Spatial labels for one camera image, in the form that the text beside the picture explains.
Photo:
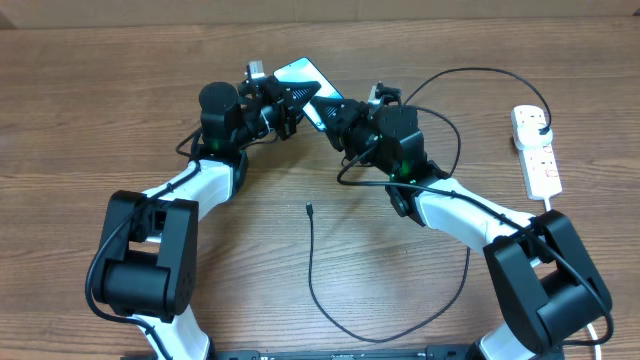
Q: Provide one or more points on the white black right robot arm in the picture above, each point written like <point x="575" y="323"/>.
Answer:
<point x="547" y="285"/>

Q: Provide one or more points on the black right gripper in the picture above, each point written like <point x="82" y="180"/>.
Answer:
<point x="343" y="124"/>

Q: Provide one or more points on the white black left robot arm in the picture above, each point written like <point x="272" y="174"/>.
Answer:
<point x="144" y="272"/>

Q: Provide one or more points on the white charger plug adapter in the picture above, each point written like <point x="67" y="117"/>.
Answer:
<point x="528" y="137"/>

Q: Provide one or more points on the blue Galaxy smartphone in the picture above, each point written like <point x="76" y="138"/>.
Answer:
<point x="310" y="83"/>

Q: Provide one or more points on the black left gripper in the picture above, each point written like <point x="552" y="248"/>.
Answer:
<point x="281" y="94"/>

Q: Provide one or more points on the white power strip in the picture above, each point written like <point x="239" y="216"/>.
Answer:
<point x="539" y="166"/>

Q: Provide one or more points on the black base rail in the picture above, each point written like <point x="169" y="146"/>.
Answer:
<point x="433" y="352"/>

